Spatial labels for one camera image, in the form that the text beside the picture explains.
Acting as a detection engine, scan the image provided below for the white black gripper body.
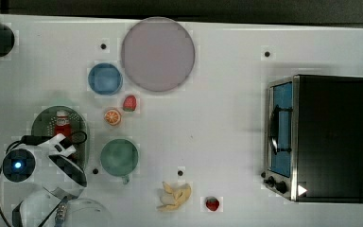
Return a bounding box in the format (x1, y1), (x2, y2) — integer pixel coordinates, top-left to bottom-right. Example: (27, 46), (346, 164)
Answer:
(45, 133), (76, 157)

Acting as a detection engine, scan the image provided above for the red ketchup bottle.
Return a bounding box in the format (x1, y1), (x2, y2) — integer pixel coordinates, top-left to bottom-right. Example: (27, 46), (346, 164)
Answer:
(54, 110), (72, 139)

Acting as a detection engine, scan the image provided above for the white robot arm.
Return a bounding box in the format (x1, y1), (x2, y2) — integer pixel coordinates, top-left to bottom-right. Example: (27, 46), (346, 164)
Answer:
(2, 133), (112, 227)

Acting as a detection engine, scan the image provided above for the orange slice toy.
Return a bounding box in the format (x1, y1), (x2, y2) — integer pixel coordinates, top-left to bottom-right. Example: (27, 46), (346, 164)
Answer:
(104, 109), (122, 126)

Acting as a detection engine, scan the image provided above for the green mug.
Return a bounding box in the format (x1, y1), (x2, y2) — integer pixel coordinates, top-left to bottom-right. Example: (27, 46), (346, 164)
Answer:
(100, 139), (139, 184)

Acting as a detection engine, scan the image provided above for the blue bowl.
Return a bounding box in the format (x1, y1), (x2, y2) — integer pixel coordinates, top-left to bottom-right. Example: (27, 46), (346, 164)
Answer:
(88, 63), (123, 96)

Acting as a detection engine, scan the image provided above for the pink strawberry toy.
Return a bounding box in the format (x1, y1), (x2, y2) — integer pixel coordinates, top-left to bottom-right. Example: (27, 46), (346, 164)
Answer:
(122, 95), (137, 112)

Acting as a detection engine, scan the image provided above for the peeled banana toy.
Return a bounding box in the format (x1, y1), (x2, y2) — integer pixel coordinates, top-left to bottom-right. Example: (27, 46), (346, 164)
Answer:
(157, 182), (192, 212)

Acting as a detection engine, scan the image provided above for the grey round plate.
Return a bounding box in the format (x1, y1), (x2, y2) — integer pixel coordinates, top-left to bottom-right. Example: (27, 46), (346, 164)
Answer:
(121, 17), (196, 92)

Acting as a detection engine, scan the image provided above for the red strawberry toy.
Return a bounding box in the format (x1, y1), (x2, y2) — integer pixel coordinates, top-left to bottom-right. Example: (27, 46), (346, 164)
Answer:
(205, 197), (220, 212)

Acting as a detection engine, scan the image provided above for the black toaster oven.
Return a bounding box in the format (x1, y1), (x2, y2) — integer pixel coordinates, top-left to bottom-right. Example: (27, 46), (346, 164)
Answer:
(261, 75), (363, 203)

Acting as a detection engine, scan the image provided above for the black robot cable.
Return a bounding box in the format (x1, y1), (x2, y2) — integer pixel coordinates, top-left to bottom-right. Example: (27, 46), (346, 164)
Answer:
(0, 131), (88, 227)

